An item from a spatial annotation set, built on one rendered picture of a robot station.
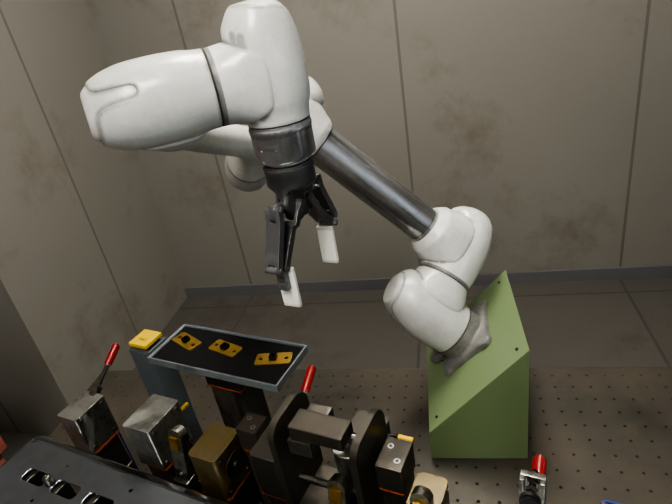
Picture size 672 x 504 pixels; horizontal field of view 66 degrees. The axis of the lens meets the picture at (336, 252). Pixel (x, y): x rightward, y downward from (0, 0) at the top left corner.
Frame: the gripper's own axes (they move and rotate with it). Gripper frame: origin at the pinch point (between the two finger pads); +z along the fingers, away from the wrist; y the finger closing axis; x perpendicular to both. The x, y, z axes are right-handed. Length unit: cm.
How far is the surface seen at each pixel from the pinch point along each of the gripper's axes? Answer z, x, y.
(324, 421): 27.2, 0.0, 5.9
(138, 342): 30, -60, -6
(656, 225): 112, 72, -252
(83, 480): 46, -56, 22
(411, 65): 5, -54, -218
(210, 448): 38.1, -26.3, 10.7
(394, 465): 34.0, 12.7, 5.9
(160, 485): 46, -37, 17
